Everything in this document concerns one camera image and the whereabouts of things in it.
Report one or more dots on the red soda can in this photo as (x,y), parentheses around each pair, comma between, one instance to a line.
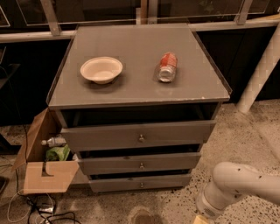
(167,67)

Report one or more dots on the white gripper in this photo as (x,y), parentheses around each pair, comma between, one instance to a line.
(205,206)

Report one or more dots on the clear plastic bottle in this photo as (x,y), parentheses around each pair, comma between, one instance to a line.
(54,142)

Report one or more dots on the grey drawer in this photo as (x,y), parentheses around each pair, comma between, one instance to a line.
(143,163)
(143,135)
(139,183)

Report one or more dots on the metal window rail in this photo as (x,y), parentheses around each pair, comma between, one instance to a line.
(54,31)

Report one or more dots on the white paper bowl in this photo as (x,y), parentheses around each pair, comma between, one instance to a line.
(101,70)

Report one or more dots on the grey middle drawer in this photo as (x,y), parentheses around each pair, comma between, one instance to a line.
(143,163)

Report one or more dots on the white slanted pole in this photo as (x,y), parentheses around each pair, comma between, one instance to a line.
(262,72)

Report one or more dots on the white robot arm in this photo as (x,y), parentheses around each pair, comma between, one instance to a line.
(231,182)

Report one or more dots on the grey drawer cabinet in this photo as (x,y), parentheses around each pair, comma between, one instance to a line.
(136,95)

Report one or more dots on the grey bottom drawer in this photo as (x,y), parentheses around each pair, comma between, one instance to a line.
(139,183)

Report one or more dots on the grey top drawer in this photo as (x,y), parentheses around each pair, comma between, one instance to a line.
(143,135)

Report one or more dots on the green plastic bag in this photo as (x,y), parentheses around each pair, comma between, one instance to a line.
(57,153)

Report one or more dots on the brown cardboard box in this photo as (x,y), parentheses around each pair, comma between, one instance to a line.
(41,176)

